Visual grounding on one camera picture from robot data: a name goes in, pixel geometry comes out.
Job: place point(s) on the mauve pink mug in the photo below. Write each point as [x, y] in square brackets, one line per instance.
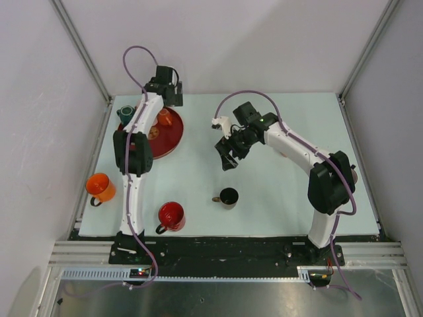
[354, 174]

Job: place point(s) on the red round tray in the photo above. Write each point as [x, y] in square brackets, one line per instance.
[162, 139]

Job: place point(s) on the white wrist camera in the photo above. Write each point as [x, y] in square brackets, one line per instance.
[174, 77]
[222, 123]

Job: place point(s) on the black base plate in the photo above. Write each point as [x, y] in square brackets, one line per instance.
[227, 257]

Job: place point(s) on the dark green mug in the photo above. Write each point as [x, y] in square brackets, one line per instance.
[125, 114]

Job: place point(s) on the grey cable duct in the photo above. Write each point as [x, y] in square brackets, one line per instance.
[130, 274]

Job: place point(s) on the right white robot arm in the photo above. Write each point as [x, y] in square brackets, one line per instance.
[331, 178]

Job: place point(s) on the small orange mug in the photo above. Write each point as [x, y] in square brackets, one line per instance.
[164, 117]

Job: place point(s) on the aluminium frame rail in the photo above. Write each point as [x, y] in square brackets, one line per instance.
[80, 254]

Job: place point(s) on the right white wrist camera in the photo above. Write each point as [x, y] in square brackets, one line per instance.
[222, 123]

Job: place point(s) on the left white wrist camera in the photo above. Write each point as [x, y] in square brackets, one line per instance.
[174, 77]

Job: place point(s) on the red mug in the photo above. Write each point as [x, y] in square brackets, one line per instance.
[171, 217]

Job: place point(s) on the large orange mug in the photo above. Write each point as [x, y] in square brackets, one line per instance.
[100, 188]

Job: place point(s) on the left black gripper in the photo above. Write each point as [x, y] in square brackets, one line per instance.
[175, 101]

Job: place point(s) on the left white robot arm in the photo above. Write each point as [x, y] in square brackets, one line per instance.
[133, 153]

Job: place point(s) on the brown speckled mug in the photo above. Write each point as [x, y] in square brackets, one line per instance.
[228, 198]

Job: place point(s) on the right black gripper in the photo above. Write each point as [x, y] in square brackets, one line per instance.
[224, 148]

